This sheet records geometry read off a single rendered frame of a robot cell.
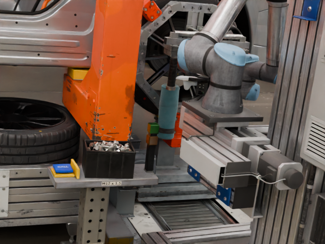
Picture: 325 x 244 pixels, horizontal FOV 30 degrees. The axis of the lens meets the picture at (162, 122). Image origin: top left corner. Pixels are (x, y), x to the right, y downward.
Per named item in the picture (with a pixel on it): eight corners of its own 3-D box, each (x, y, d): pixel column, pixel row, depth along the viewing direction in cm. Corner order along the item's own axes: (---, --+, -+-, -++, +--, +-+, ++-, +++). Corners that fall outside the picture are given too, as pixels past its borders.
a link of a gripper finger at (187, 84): (176, 90, 263) (196, 91, 265) (178, 76, 261) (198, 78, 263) (174, 88, 266) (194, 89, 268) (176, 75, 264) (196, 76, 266)
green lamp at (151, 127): (155, 131, 255) (156, 122, 254) (158, 134, 251) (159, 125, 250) (146, 131, 253) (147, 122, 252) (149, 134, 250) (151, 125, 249)
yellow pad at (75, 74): (92, 74, 319) (93, 65, 317) (99, 81, 307) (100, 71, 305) (66, 73, 314) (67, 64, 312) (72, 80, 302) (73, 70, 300)
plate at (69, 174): (70, 169, 248) (70, 167, 248) (74, 176, 241) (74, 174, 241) (50, 170, 245) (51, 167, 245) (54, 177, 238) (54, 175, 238)
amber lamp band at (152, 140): (154, 142, 256) (155, 133, 255) (157, 145, 253) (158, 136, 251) (145, 142, 255) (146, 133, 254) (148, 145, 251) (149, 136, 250)
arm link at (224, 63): (230, 87, 213) (236, 49, 209) (199, 79, 221) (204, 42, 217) (248, 84, 222) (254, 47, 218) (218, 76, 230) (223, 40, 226)
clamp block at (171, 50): (173, 53, 279) (174, 42, 277) (181, 57, 271) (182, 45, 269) (163, 53, 277) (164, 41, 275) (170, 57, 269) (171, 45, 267)
